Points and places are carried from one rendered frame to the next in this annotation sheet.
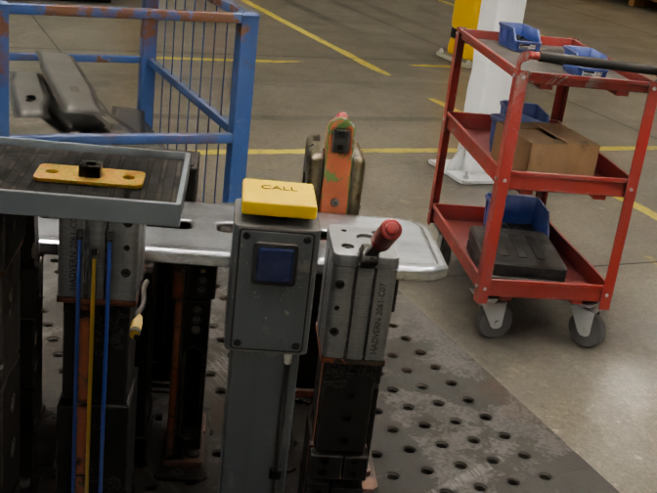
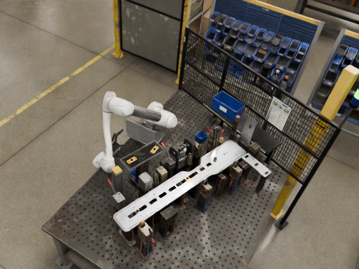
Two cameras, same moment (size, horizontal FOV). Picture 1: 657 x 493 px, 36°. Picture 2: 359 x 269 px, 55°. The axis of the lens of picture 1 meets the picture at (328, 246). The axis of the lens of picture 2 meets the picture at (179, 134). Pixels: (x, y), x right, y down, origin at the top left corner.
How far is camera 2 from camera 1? 3.16 m
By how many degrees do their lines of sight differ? 104
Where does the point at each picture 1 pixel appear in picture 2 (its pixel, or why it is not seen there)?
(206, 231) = (146, 203)
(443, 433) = (117, 252)
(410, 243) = (122, 220)
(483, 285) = not seen: outside the picture
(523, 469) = (101, 252)
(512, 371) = not seen: outside the picture
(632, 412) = not seen: outside the picture
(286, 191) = (116, 169)
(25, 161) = (139, 159)
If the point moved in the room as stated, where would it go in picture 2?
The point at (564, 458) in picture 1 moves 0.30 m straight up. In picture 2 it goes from (96, 260) to (93, 242)
